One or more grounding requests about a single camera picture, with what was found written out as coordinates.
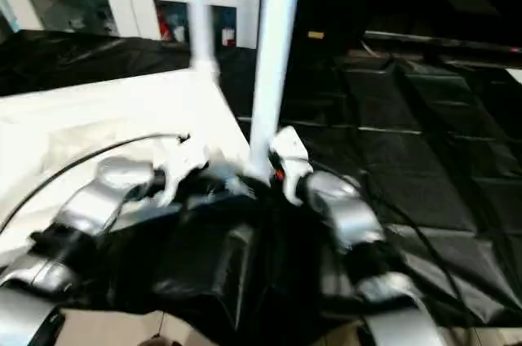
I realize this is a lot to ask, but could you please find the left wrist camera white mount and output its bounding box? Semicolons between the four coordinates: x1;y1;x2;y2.
157;137;211;207

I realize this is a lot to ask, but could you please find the long grey metal bar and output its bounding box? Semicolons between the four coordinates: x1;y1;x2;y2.
364;29;522;53

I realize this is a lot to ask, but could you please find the white plastic table top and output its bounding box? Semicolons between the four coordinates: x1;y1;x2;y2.
0;63;272;265

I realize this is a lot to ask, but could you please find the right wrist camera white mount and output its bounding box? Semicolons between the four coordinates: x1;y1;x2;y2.
268;125;315;205

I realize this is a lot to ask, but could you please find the black case with yellow label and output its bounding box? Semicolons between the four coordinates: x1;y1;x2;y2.
281;0;368;57

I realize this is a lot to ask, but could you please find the black left wrist camera cable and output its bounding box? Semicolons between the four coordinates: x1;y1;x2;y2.
0;131;192;237

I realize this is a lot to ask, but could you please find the black plastic mat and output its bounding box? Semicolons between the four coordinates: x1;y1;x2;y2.
0;27;522;329

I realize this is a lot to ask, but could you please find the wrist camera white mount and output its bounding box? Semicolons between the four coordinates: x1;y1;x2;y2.
268;125;315;205
157;137;211;207

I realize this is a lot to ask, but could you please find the white plastic table leg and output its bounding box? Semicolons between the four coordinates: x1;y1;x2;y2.
187;0;222;84
246;0;305;186

